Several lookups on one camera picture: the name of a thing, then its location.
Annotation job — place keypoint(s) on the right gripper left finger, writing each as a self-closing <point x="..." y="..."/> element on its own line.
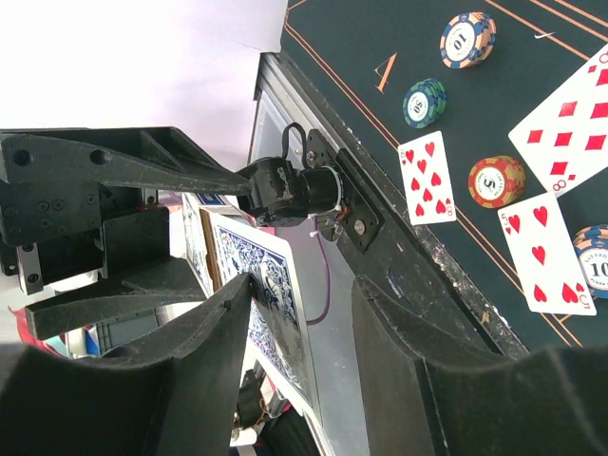
<point x="173" y="391"/>

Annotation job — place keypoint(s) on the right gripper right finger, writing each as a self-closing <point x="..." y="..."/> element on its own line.
<point x="425" y="392"/>

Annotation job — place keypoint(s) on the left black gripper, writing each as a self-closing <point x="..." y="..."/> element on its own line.
<point x="51" y="231"/>

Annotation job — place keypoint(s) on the blue playing card box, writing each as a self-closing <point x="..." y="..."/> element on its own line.
<point x="199" y="238"/>

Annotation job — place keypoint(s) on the blue backed card deck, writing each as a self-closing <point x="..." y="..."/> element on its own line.
<point x="278" y="328"/>

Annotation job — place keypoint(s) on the five of hearts card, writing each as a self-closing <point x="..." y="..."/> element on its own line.
<point x="548" y="269"/>

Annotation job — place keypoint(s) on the orange poker chip stack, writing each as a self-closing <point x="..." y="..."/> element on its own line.
<point x="495" y="182"/>

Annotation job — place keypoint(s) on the eight of hearts card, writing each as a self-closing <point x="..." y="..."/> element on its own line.
<point x="426" y="180"/>

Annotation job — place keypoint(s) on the eight of diamonds card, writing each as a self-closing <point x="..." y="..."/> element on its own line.
<point x="564" y="139"/>

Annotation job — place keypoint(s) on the green chips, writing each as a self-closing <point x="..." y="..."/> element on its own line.
<point x="424" y="103"/>

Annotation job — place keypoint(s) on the green poker table mat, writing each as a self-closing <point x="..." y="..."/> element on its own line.
<point x="363" y="56"/>

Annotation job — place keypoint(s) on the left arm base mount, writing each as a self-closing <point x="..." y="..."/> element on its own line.
<point x="309" y="178"/>

